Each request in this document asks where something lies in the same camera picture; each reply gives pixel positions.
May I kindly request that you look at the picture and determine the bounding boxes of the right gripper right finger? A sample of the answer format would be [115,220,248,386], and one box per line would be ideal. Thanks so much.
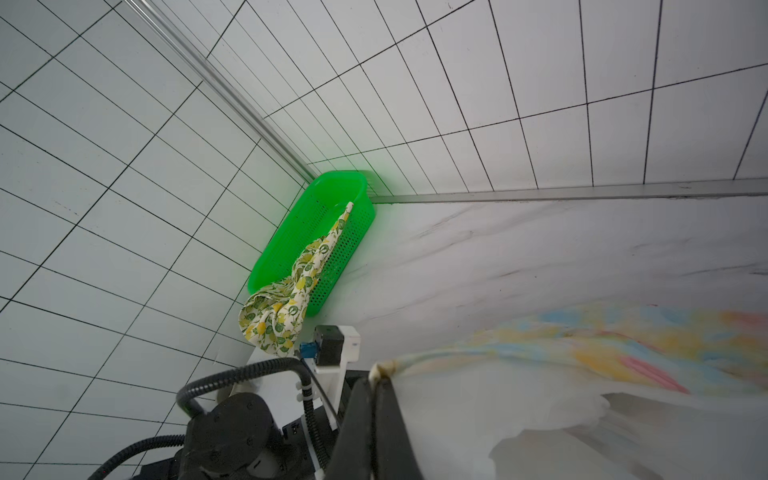
[373,379,423,480]

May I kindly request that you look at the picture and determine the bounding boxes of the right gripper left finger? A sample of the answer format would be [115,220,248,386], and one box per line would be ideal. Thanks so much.
[325,379,374,480]

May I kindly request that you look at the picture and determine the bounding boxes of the pastel floral skirt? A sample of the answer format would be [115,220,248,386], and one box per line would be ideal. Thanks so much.
[370,303,767,479]

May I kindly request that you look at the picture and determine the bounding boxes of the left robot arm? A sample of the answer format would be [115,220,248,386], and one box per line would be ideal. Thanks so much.
[90,358,332,479]

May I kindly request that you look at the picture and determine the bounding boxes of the green lemon print skirt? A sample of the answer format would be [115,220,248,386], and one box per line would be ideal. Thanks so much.
[238,202,354,357]

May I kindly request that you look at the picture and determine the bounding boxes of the green plastic basket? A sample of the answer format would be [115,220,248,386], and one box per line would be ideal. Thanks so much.
[247,171,375,317]

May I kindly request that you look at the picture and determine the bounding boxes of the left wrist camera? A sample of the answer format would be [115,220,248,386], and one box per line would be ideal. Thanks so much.
[298,325,361,429]

